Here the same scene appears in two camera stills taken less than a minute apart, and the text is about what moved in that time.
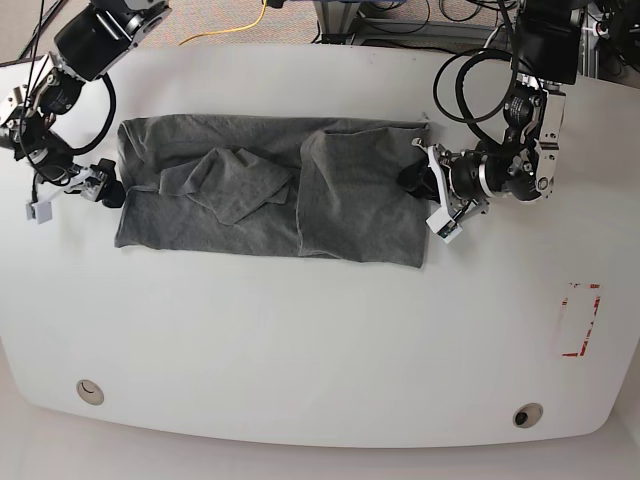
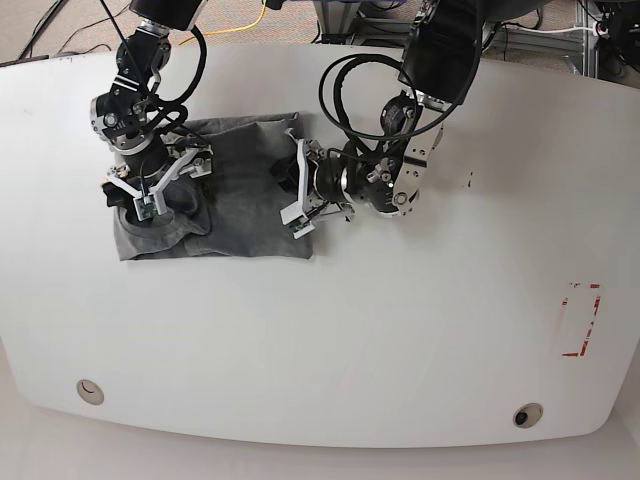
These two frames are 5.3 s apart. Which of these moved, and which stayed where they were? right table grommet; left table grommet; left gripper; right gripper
Moved: right gripper; left gripper
Stayed: left table grommet; right table grommet
